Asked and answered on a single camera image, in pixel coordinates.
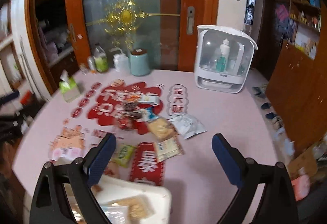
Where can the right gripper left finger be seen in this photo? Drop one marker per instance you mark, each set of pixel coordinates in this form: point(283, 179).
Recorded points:
point(50, 202)

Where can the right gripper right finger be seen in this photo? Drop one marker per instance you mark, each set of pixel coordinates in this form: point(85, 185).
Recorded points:
point(277, 203)

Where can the clear fried snack bag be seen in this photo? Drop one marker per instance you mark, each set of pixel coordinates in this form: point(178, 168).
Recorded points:
point(127, 210)

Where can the white storage bin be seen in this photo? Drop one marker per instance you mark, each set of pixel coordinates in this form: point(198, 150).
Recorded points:
point(159, 198)

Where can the green snack packet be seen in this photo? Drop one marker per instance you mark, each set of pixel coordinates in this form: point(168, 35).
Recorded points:
point(123, 155)

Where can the silver grey snack pouch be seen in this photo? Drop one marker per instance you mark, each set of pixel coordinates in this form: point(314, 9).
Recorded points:
point(187, 125)

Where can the green tissue box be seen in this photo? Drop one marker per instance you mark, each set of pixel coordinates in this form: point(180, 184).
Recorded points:
point(68, 87)

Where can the dark red snack packet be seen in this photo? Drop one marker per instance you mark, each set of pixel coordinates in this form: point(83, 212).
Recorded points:
point(128, 115)

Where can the beige biscuit packet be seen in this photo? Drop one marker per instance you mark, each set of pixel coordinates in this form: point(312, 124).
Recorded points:
point(167, 149)

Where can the yellow cracker packet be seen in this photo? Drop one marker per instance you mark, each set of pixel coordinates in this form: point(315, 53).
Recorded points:
point(162, 129)

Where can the small glass jar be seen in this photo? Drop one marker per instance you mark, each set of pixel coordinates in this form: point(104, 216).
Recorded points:
point(83, 69)

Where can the orange white snack packet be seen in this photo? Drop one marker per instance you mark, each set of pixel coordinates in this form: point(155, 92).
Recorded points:
point(150, 99)

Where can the green label glass bottle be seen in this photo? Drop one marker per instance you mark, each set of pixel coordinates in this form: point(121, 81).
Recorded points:
point(100, 58)

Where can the white cosmetics storage box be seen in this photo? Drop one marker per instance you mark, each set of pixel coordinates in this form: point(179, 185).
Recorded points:
point(223, 58)

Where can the translucent plastic bottle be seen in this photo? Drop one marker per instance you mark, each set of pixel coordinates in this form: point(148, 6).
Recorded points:
point(121, 63)

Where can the light blue canister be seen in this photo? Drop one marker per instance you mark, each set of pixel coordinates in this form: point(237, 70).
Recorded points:
point(139, 62)

